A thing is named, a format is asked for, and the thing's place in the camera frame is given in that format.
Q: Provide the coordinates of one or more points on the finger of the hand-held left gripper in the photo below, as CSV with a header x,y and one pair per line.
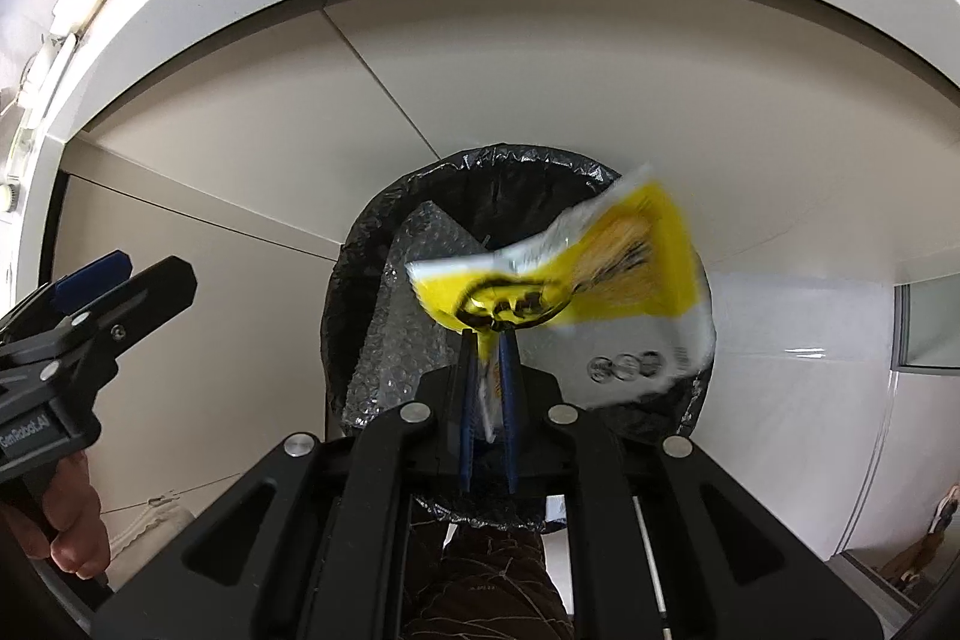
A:
x,y
150,299
97,276

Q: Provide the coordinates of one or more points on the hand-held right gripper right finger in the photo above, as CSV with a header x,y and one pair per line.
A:
x,y
510,415

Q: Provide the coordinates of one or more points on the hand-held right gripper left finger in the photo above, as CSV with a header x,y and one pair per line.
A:
x,y
469,415

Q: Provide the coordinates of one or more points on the bubble wrap sheet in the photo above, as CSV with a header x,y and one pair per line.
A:
x,y
412,340

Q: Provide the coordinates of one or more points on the yellow snack wrapper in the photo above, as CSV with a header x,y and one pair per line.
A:
x,y
615,265

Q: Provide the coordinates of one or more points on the black-bagged waste bin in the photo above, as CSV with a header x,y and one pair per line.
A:
x,y
360,265

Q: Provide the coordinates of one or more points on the person's left hand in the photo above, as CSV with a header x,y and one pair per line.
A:
x,y
79,527

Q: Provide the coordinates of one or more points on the cream lace-edged cloth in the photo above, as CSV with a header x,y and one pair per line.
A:
x,y
150,531

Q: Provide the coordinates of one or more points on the brown patterned pants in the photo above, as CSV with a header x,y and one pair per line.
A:
x,y
487,595

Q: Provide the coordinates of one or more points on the glass door panel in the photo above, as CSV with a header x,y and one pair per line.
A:
x,y
930,329

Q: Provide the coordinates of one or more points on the patterned slipper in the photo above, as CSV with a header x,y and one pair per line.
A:
x,y
919,561

